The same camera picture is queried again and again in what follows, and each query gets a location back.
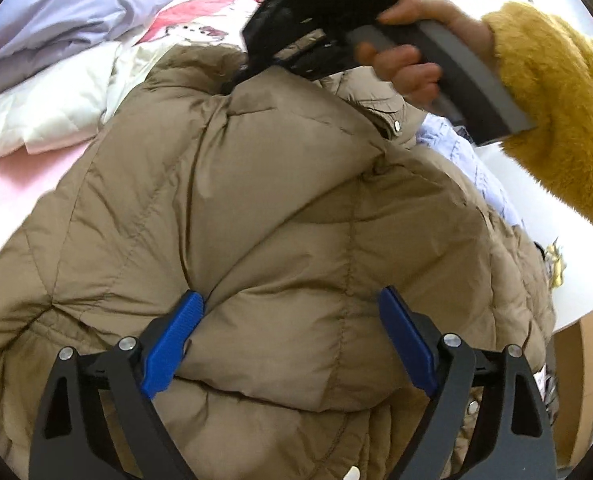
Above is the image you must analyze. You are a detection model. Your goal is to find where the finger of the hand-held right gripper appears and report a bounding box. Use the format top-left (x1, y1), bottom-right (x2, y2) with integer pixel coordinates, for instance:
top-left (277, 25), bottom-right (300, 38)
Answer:
top-left (221, 52), bottom-right (277, 96)

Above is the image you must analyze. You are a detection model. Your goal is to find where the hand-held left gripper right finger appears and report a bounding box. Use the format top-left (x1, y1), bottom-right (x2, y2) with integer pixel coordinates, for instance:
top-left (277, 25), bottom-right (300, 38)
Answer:
top-left (379, 286), bottom-right (557, 480)

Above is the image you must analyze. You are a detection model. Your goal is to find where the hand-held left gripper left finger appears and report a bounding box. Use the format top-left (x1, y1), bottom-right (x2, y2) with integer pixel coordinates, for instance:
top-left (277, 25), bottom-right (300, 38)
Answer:
top-left (29, 290), bottom-right (206, 480)

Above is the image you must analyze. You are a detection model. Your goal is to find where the tan puffer jacket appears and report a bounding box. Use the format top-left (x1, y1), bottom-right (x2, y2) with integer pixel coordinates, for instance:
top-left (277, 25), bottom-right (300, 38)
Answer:
top-left (0, 30), bottom-right (560, 480)

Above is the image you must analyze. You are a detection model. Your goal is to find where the person's right forearm yellow sleeve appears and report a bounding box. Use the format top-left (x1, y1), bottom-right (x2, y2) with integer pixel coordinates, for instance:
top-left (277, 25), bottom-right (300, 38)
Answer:
top-left (481, 1), bottom-right (593, 251)

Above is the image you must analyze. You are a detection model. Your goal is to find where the person's right hand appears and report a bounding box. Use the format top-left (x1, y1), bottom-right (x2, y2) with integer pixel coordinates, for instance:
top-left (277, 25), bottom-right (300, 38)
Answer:
top-left (357, 0), bottom-right (495, 108)

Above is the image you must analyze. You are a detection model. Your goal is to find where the small yellow patterned cloth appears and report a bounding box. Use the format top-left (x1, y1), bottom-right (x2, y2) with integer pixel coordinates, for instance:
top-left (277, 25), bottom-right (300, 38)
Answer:
top-left (541, 240), bottom-right (570, 288)

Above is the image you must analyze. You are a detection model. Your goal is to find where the cardboard box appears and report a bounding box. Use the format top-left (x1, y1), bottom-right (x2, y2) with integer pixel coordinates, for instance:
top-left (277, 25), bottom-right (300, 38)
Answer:
top-left (551, 307), bottom-right (593, 468)

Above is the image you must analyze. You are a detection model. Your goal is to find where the lavender jacket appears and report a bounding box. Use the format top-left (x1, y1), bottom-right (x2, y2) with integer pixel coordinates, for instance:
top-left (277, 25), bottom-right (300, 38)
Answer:
top-left (0, 0), bottom-right (182, 106)

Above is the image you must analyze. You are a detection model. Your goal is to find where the white puffer jacket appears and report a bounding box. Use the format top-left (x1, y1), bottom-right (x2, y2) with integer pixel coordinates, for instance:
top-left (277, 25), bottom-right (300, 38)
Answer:
top-left (0, 40), bottom-right (170, 161)

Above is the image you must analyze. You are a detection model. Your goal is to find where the pale blue garment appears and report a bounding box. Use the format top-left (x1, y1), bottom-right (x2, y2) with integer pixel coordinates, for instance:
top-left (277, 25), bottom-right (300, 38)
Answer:
top-left (417, 112), bottom-right (527, 233)

